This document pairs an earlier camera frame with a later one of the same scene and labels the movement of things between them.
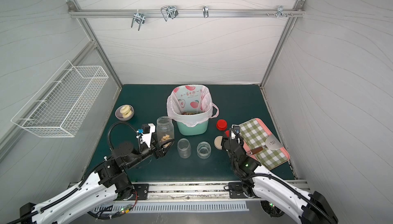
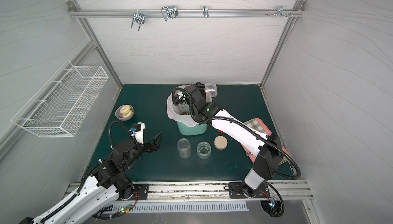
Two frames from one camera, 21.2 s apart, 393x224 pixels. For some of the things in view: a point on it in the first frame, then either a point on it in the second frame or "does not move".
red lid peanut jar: (184, 148) does not move
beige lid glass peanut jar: (203, 150) does not move
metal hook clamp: (171, 11) does not move
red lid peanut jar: (165, 129) -> (211, 91)
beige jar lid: (217, 142) does not move
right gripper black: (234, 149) -> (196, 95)
